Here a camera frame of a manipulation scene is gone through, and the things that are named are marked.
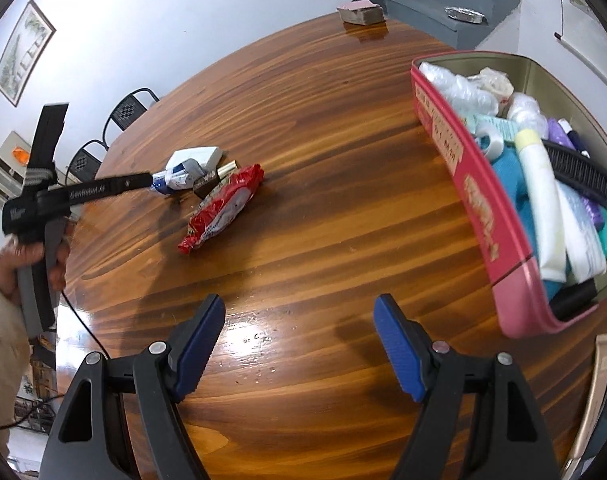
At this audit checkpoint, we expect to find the white cream tube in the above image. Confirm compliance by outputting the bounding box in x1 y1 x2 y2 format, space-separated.
515 129 566 283

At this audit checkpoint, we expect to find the purple trash bag roll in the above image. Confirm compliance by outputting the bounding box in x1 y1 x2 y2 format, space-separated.
547 118 604 232

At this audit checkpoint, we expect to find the white plastic bag bundle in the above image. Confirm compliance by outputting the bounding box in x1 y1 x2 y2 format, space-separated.
419 62 499 116

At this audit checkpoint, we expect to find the blue patterned tissue pack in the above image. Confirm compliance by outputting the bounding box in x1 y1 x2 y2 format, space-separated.
555 181 607 284

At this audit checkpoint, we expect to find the dark blue bottle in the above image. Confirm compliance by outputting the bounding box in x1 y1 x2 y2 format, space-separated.
557 118 590 158

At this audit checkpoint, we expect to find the beige sleeve forearm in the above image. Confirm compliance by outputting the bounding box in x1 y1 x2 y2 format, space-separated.
0 261 33 461

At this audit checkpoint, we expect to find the person's left hand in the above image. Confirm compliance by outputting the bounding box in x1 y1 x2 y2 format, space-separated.
0 220 76 306

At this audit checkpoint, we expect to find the black metal chair near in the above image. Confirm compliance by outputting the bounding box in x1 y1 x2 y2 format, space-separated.
64 139 107 184

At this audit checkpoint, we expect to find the black metal chair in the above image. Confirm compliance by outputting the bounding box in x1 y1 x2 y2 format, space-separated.
101 87 159 150
64 139 107 184

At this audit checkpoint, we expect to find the grey shelf cabinet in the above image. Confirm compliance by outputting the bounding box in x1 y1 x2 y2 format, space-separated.
0 130 80 226

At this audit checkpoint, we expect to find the black metal chair far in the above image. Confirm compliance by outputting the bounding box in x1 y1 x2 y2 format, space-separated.
101 87 159 150

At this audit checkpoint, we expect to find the crumpled blue white ointment box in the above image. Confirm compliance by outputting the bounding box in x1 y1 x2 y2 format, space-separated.
152 158 207 195

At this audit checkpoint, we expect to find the brown small perfume bottle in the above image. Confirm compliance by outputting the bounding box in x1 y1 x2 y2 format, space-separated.
193 160 238 200

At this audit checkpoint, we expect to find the white flat box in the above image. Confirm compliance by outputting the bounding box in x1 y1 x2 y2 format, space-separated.
166 146 223 172

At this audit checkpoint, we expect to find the red snack packet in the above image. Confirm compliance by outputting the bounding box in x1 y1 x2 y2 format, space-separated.
178 164 264 254

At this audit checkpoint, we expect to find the blue towel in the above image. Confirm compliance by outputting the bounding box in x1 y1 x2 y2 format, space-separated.
491 145 569 302

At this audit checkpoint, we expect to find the pink tin storage box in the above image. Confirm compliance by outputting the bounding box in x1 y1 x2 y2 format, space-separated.
409 50 607 339

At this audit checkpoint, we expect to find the hanging scroll painting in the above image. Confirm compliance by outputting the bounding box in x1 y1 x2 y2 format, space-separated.
555 0 607 85

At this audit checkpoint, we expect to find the framed wall picture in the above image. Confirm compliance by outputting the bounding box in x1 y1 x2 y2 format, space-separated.
0 0 56 107

